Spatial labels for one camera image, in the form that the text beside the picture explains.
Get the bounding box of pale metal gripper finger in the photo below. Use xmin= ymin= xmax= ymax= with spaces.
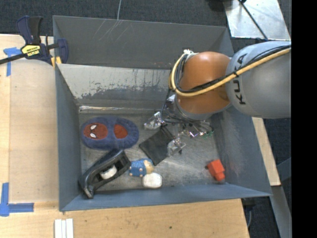
xmin=166 ymin=137 xmax=187 ymax=157
xmin=144 ymin=111 xmax=164 ymax=130

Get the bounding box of pale wood board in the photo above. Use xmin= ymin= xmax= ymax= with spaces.
xmin=8 ymin=58 xmax=60 ymax=204

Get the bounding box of black flat pouch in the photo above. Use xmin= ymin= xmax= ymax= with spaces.
xmin=138 ymin=126 xmax=175 ymax=167

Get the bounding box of black tape dispenser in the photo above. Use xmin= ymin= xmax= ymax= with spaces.
xmin=77 ymin=148 xmax=132 ymax=199

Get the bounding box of red-orange toy block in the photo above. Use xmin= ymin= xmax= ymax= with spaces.
xmin=205 ymin=159 xmax=226 ymax=182

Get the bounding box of grey metal bin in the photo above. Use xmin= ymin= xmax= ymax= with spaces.
xmin=52 ymin=15 xmax=273 ymax=212

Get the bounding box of blue plush slipper red face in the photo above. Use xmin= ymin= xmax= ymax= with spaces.
xmin=80 ymin=116 xmax=140 ymax=151

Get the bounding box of blue toy figure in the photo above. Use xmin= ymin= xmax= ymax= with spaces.
xmin=128 ymin=158 xmax=155 ymax=178

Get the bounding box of white rounded lump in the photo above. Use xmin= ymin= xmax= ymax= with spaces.
xmin=142 ymin=172 xmax=163 ymax=189

